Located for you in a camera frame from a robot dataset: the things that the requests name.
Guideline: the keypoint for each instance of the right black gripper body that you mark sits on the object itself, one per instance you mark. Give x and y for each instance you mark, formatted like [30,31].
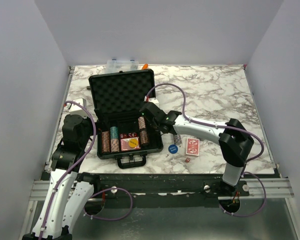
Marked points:
[156,125]

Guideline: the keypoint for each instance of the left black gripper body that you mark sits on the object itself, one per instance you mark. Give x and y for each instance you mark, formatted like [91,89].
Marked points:
[89,127]

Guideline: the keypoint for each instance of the black poker set case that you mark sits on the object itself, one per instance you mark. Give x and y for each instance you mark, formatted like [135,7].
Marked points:
[120,96]

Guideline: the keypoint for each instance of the red playing card deck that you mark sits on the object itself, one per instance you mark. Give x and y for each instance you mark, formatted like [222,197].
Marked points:
[192,146]

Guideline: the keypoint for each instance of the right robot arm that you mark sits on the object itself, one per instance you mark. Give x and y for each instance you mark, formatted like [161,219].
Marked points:
[234,141]

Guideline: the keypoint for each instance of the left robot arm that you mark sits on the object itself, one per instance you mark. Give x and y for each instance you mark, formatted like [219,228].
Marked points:
[61,208]

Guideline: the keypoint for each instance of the orange chip stack left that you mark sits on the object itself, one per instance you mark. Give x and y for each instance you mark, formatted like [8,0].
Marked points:
[105,142]

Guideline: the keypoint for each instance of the green chip stack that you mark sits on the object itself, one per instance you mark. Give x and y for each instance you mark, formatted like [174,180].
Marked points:
[114,132]

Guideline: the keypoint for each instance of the orange chip stack lower middle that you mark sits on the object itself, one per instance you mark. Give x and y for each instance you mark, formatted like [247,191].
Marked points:
[114,145]

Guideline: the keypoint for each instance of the orange chip stack upper right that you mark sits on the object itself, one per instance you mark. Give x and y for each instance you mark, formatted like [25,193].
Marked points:
[141,123]

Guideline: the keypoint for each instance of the red dice in case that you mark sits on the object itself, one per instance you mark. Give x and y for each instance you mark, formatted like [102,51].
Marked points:
[128,135]

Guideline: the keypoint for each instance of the blue small blind button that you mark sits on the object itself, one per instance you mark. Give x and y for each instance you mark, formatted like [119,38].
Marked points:
[173,149]

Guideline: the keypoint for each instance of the red card deck in case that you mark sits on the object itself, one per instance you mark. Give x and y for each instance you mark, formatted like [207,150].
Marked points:
[124,144]

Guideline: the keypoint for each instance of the yellow big blind button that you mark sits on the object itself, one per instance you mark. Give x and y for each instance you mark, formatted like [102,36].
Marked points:
[133,143]

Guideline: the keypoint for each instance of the clear plastic box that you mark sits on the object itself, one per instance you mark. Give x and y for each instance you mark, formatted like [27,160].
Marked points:
[115,66]

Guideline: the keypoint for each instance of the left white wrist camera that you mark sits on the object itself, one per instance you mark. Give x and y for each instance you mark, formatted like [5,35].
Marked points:
[73,109]

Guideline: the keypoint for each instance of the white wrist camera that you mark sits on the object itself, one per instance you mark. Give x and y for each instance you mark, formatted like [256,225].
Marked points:
[73,109]
[152,100]

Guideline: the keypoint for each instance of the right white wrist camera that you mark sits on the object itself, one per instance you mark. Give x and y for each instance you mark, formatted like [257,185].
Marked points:
[152,100]

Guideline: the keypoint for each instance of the orange tool handle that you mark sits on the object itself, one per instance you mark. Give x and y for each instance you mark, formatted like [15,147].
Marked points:
[145,66]

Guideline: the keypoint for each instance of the black mounting rail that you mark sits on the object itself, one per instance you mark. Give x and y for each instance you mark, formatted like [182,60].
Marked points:
[121,191]

